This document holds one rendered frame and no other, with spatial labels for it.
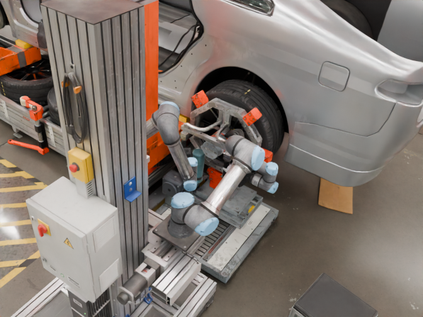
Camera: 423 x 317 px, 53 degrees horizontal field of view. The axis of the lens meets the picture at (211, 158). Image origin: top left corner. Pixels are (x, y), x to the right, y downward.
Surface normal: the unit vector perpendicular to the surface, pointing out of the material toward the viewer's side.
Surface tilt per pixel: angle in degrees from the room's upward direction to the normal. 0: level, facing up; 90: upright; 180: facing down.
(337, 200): 1
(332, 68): 90
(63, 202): 0
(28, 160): 0
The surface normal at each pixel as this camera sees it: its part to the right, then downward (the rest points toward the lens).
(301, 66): -0.55, 0.49
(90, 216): 0.08, -0.77
